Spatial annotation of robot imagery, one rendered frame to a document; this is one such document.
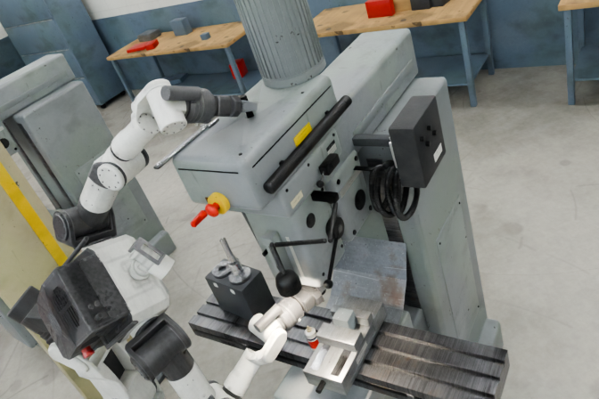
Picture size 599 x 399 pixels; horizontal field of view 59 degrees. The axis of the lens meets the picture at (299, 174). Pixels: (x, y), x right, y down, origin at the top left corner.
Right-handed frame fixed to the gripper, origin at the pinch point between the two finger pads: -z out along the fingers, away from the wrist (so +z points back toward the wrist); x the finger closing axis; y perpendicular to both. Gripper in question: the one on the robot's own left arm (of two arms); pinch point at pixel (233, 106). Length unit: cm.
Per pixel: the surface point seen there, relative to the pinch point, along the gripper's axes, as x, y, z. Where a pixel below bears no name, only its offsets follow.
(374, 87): 9, 7, -59
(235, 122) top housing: -0.6, -4.5, -1.1
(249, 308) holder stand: -33, -78, -41
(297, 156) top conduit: 18.2, -12.6, -4.7
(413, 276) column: 14, -66, -85
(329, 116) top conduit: 16.2, -2.5, -21.6
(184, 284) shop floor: -204, -137, -150
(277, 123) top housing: 13.6, -4.2, -2.1
